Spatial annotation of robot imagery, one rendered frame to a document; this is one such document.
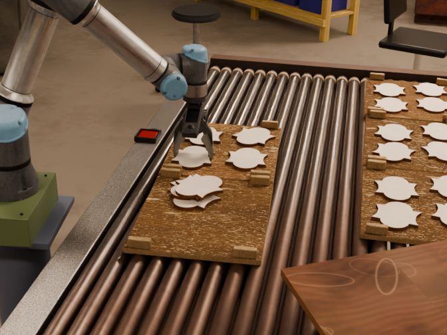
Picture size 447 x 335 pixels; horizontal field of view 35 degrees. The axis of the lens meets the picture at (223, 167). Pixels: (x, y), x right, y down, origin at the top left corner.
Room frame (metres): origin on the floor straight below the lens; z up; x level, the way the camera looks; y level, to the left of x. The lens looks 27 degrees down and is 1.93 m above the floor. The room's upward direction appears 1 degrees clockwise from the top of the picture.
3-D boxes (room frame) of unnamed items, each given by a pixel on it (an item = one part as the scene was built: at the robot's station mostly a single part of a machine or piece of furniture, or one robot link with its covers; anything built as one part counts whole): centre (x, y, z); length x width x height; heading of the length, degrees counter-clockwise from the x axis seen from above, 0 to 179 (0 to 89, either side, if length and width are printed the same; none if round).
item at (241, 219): (1.69, 0.05, 0.93); 0.41 x 0.35 x 0.02; 173
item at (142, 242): (1.52, 0.21, 0.95); 0.06 x 0.02 x 0.03; 83
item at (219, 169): (2.11, 0.00, 0.93); 0.41 x 0.35 x 0.02; 173
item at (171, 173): (1.91, 0.16, 0.95); 0.06 x 0.02 x 0.03; 83
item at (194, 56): (2.05, 0.10, 1.24); 0.09 x 0.08 x 0.11; 107
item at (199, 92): (2.05, 0.10, 1.16); 0.08 x 0.08 x 0.05
